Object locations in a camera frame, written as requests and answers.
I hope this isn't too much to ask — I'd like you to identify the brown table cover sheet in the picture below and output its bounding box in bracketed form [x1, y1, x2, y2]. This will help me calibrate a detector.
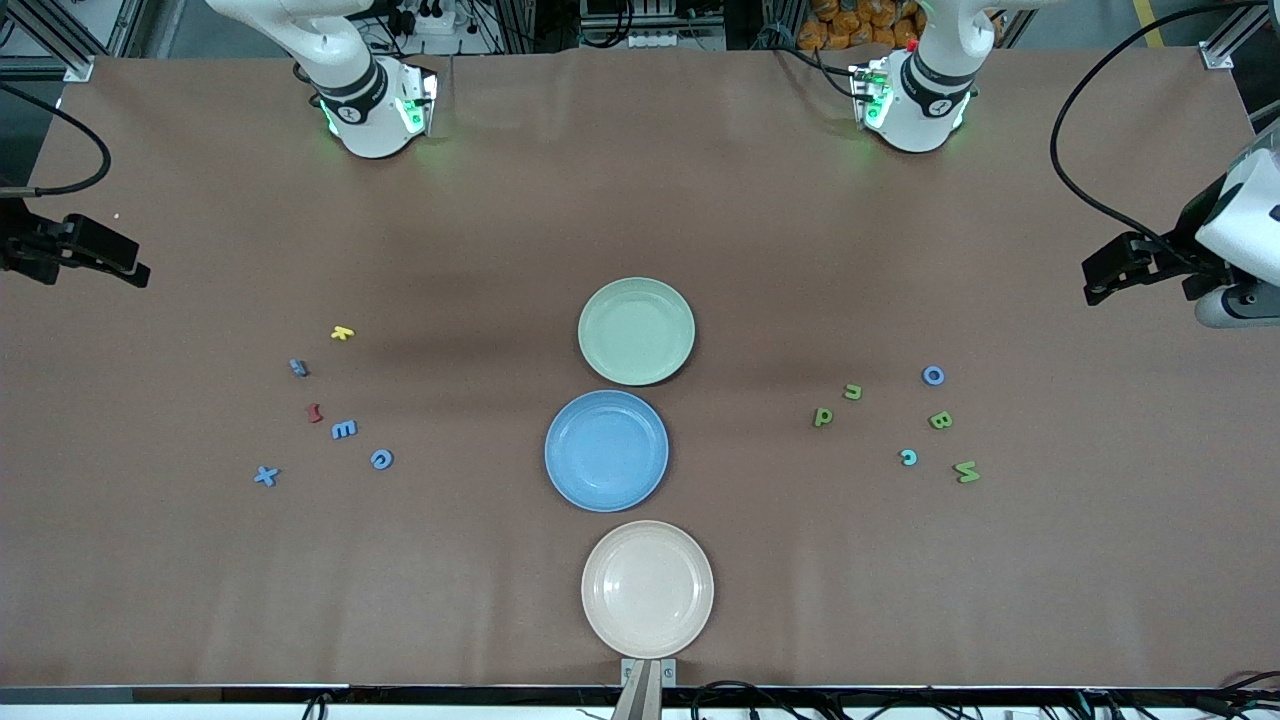
[0, 48, 1280, 691]

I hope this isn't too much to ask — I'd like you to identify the pile of orange objects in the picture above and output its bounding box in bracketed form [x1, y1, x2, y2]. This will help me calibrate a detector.
[795, 0, 929, 53]

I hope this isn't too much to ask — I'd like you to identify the green plate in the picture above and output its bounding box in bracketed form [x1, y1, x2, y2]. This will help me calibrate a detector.
[577, 277, 697, 387]

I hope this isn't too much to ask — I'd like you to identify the white power strip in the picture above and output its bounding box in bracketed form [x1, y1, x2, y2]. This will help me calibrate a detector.
[624, 30, 727, 52]

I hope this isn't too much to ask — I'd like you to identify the blue plate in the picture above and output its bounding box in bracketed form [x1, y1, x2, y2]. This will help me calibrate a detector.
[544, 389, 670, 514]

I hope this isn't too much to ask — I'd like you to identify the beige plate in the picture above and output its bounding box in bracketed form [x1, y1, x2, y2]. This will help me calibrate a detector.
[581, 520, 715, 660]

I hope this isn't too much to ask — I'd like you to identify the aluminium frame profile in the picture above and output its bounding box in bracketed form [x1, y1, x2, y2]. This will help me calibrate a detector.
[0, 0, 97, 83]
[1198, 0, 1280, 71]

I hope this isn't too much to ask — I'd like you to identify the black arm base cable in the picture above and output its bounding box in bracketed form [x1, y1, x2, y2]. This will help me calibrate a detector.
[765, 40, 863, 101]
[290, 58, 333, 111]

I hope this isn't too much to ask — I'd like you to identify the table edge rail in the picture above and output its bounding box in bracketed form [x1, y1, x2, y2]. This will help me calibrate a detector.
[0, 684, 1280, 708]

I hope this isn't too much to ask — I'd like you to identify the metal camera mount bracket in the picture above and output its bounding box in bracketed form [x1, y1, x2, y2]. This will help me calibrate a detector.
[612, 657, 679, 720]

